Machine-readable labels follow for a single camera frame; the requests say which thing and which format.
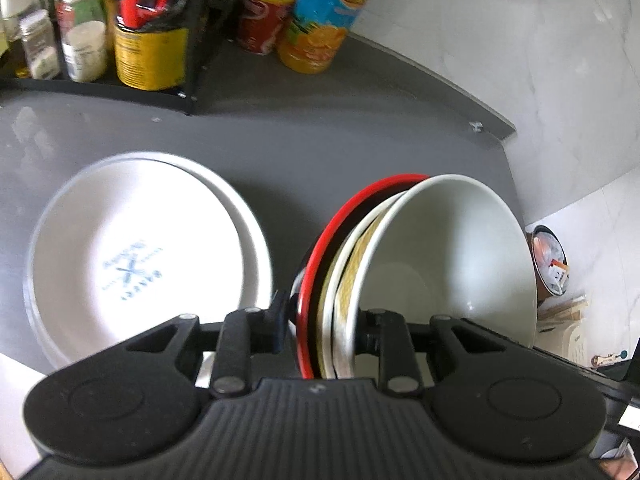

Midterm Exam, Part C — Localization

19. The white round appliance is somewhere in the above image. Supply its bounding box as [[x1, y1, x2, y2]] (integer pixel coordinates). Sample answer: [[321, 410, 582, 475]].
[[535, 322, 593, 368]]

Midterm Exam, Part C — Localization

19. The black wire spice rack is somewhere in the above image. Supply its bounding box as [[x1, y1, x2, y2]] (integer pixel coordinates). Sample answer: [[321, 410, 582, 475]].
[[0, 0, 222, 116]]

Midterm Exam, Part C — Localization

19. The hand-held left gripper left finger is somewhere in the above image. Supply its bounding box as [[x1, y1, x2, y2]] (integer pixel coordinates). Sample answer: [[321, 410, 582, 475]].
[[125, 290, 292, 396]]

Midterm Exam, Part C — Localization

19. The white bowl with yellow pattern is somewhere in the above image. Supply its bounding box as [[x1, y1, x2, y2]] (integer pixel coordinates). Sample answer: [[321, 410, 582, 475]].
[[322, 194, 402, 380]]

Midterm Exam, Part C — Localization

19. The green label jar white lid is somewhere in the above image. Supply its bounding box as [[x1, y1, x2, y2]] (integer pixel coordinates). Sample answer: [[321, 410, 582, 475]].
[[55, 0, 108, 36]]

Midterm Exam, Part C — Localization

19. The black bowl with red rim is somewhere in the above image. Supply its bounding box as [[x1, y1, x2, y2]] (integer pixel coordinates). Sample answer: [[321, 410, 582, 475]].
[[289, 174, 431, 380]]

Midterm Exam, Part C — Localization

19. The white plastic jar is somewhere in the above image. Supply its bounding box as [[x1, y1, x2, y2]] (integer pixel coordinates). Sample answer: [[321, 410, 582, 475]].
[[62, 21, 110, 83]]

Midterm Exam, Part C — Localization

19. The white plate with dark rim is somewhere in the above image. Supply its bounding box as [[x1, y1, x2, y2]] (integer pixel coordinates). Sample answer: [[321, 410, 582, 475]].
[[22, 151, 274, 368]]

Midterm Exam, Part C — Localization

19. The yellow tin can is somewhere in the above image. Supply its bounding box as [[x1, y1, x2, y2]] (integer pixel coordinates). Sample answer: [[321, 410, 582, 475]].
[[114, 20, 190, 92]]

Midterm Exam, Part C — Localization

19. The bundle of wooden sticks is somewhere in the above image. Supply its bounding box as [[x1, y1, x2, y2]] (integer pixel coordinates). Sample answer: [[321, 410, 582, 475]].
[[537, 296, 588, 323]]

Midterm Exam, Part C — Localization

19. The white plate with blue print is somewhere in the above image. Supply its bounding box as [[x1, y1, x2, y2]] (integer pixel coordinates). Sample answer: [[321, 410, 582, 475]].
[[28, 154, 247, 361]]

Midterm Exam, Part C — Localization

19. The orange juice bottle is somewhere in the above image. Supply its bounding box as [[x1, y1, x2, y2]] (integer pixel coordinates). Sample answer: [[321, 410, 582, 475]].
[[277, 0, 393, 75]]

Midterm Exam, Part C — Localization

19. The clear plastic bin bag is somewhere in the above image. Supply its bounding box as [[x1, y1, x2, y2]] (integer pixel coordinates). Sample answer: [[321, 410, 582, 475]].
[[533, 231, 568, 291]]

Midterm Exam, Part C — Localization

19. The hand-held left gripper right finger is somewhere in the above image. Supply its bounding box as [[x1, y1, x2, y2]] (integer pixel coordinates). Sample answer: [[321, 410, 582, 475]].
[[355, 308, 523, 396]]

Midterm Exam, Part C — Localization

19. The red soda can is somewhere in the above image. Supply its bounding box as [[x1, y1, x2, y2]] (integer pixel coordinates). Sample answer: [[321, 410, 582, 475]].
[[237, 0, 296, 56]]

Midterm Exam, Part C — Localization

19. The black trash bin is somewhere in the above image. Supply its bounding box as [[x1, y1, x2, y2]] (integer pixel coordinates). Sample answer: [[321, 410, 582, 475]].
[[531, 225, 571, 297]]

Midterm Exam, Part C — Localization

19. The glass spice jar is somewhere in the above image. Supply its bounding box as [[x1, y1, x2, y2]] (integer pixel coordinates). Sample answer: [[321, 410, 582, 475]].
[[19, 9, 62, 80]]

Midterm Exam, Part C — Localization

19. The white ceramic bowl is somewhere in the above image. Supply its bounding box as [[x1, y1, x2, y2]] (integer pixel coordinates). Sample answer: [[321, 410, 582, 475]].
[[345, 174, 539, 380]]

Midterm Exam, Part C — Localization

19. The orange and white packet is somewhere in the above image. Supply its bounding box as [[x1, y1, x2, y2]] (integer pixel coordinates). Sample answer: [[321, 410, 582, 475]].
[[547, 260, 570, 287]]

